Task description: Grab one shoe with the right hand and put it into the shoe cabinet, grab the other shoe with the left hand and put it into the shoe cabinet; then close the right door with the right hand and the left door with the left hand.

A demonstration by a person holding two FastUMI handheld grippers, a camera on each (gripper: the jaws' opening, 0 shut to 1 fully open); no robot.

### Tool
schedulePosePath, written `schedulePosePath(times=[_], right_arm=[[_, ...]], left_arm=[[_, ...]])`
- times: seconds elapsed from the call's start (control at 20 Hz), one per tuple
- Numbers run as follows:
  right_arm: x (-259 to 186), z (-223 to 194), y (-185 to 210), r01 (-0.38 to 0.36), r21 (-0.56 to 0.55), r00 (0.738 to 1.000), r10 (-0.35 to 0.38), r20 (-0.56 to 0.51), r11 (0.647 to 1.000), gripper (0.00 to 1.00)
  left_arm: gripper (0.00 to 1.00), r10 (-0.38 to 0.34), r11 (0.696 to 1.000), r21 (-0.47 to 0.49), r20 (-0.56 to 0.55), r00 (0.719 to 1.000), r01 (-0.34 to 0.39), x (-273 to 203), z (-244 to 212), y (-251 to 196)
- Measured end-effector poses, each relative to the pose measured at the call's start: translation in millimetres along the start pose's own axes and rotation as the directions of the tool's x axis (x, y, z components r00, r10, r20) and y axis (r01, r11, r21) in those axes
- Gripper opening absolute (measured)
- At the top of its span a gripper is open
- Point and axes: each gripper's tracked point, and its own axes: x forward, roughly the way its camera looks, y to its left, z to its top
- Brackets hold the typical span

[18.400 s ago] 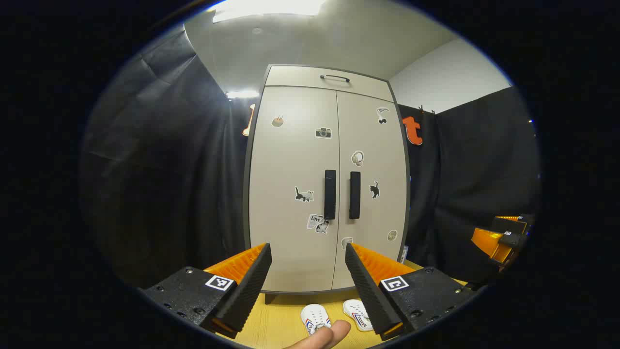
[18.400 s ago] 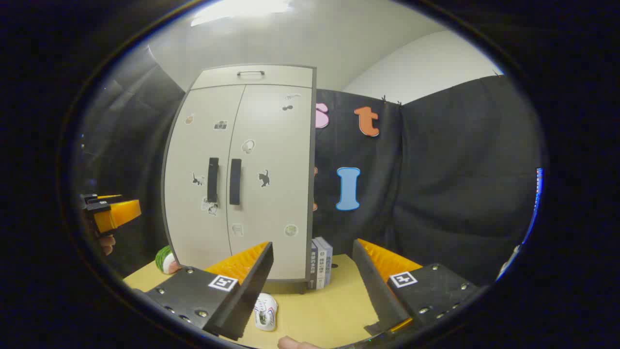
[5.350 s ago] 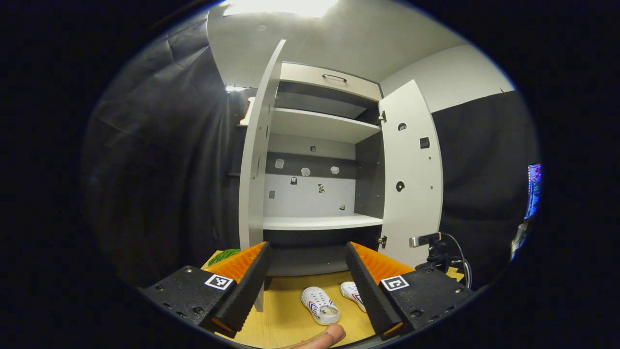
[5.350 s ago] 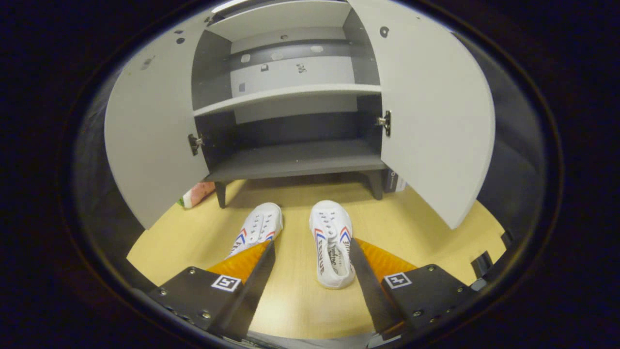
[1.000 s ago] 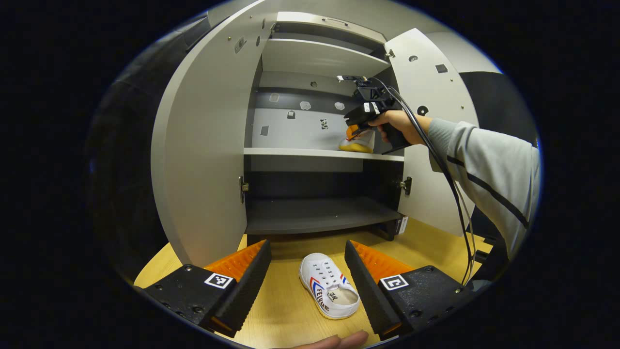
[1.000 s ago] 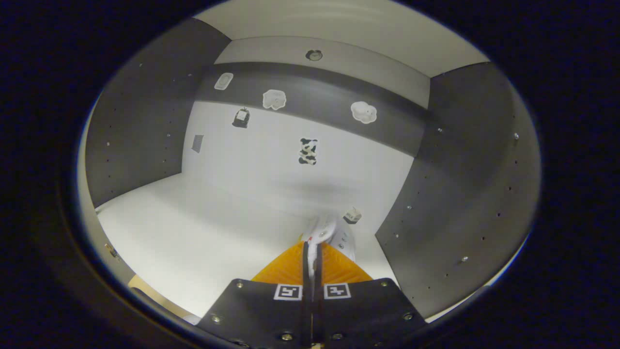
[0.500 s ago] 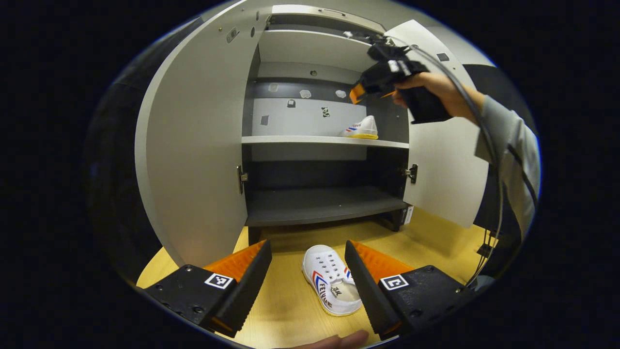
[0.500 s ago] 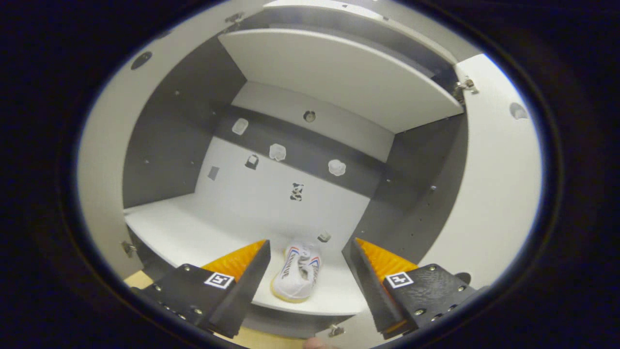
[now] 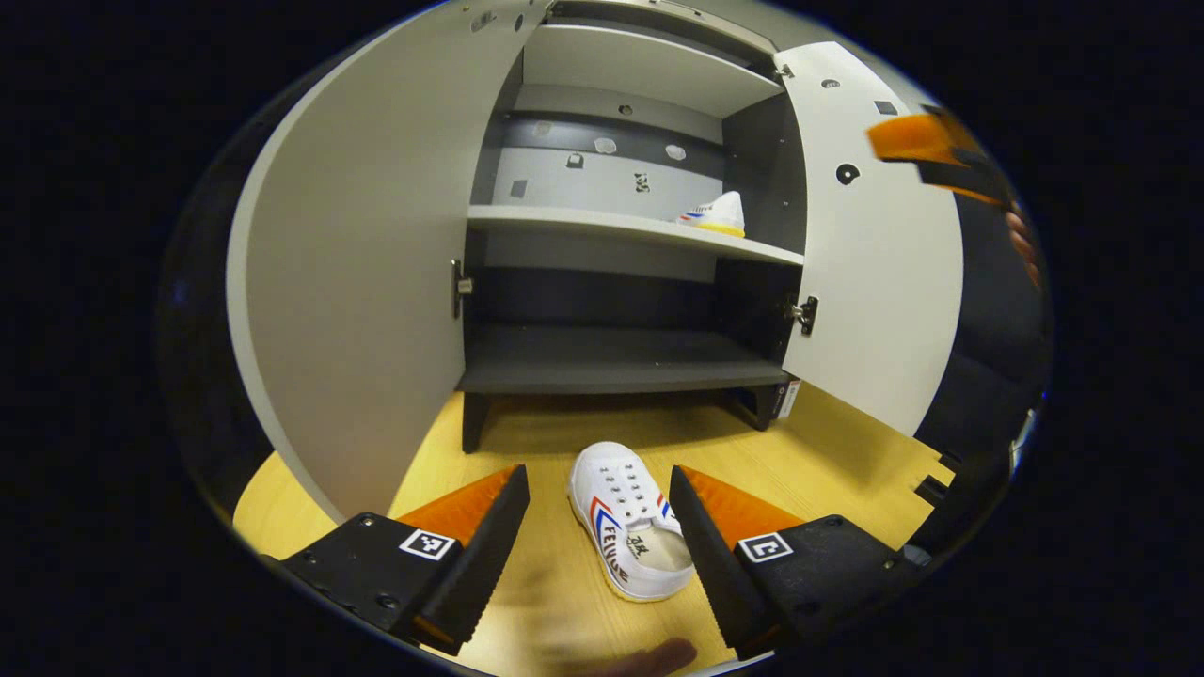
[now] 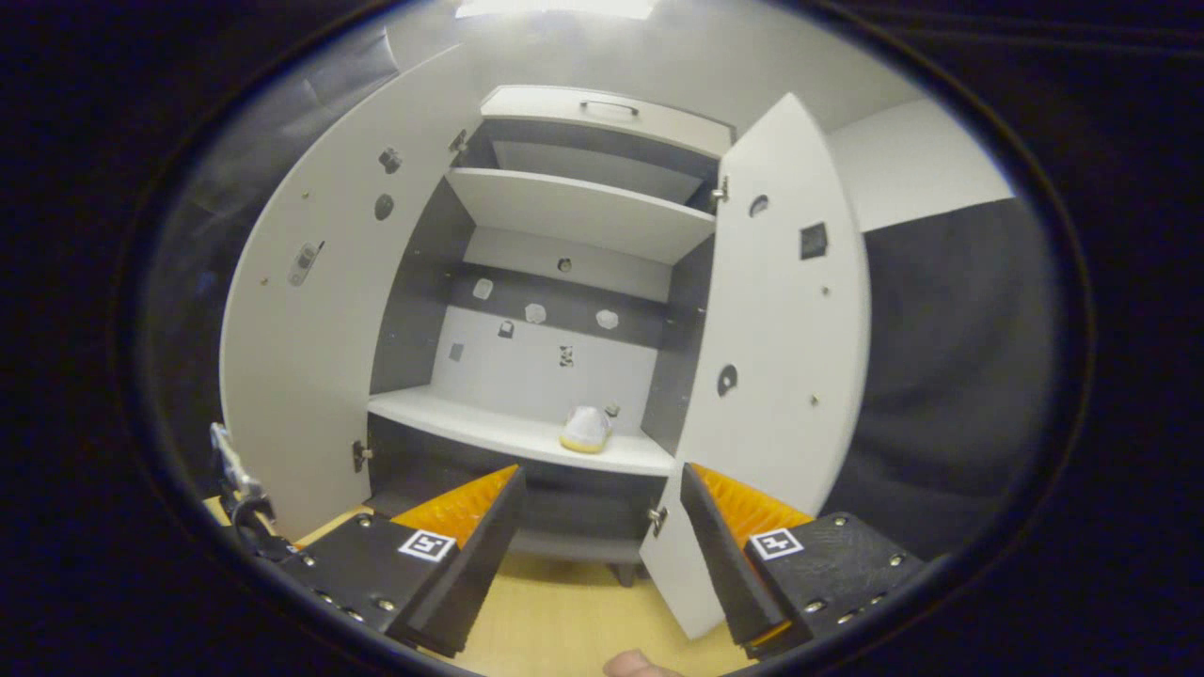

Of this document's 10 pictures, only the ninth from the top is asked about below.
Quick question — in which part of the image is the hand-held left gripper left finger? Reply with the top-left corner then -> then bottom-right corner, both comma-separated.
273,464 -> 531,657

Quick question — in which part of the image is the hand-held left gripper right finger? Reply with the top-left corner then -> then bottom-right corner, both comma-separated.
670,465 -> 928,661

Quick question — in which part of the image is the white canvas shoe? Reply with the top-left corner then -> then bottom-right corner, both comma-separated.
677,191 -> 746,238
567,442 -> 697,603

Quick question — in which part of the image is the black cat sticker cabinet door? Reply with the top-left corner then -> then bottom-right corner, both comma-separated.
773,40 -> 965,438

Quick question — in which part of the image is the grey shoe cabinet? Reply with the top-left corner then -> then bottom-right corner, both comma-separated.
226,0 -> 965,524

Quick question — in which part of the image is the camera sticker cabinet door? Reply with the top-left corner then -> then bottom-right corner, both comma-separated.
226,0 -> 552,524

